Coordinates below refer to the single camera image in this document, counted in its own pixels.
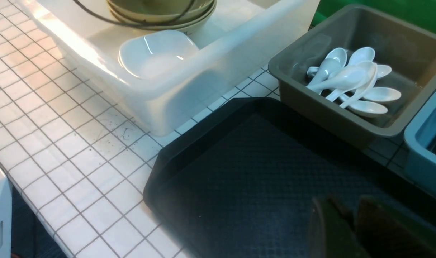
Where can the white ceramic soup spoon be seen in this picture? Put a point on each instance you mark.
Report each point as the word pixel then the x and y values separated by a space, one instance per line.
pixel 346 78

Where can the white square dish in bin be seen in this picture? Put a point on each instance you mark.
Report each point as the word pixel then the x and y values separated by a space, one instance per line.
pixel 152 55

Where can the yellow noodle bowl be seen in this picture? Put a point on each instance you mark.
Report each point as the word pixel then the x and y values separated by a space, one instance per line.
pixel 157 11

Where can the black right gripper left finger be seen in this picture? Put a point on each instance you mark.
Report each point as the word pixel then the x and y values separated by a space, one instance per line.
pixel 331 230

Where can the white plastic bin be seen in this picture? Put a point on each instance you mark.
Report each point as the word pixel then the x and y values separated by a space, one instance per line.
pixel 240 37

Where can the white spoon in bin right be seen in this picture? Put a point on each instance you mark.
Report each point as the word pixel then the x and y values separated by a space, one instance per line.
pixel 382 95

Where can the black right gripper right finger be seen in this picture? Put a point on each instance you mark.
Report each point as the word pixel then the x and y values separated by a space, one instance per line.
pixel 385 232

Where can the grey-brown plastic bin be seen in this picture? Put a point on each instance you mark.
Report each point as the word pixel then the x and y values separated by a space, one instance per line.
pixel 404 60

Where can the white spoon in bin upright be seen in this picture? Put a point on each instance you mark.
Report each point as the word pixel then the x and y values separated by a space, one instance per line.
pixel 362 54

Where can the white spoon in bin left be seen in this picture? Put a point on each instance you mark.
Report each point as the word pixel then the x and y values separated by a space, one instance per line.
pixel 334 61

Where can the white spoon in bin centre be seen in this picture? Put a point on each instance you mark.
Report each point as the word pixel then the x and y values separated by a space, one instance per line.
pixel 361 86

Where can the white spoon in bin lower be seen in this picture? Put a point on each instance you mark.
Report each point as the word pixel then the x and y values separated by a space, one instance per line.
pixel 367 109

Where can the black textured tray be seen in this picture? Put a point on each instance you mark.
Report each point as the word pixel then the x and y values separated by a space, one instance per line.
pixel 240 183

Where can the blue plastic bin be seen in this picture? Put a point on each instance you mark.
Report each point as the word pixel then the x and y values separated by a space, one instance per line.
pixel 420 138

